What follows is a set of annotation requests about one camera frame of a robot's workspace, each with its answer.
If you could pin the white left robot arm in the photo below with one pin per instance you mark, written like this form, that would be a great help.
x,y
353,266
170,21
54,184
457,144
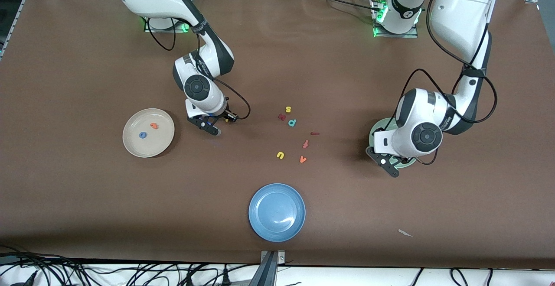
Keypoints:
x,y
464,13

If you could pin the light green plate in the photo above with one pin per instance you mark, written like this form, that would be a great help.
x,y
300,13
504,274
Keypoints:
x,y
380,126

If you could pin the dark red foam letter n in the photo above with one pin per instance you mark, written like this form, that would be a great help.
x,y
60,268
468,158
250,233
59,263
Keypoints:
x,y
282,117

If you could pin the beige brown plate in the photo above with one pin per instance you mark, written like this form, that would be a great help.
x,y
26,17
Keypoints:
x,y
149,145

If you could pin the brown table cover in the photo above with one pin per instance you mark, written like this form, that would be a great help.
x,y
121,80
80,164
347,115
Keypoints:
x,y
277,60

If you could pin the white paper scrap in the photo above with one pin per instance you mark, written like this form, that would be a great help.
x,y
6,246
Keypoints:
x,y
405,233

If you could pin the blue plate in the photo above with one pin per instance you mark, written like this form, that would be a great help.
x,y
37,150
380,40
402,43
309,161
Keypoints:
x,y
276,212

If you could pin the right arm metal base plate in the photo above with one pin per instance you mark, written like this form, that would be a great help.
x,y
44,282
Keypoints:
x,y
167,30

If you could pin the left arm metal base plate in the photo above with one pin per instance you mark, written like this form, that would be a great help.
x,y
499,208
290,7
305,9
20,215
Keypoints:
x,y
409,35

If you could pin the silver metal bracket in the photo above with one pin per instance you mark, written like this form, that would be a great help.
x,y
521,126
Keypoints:
x,y
279,258

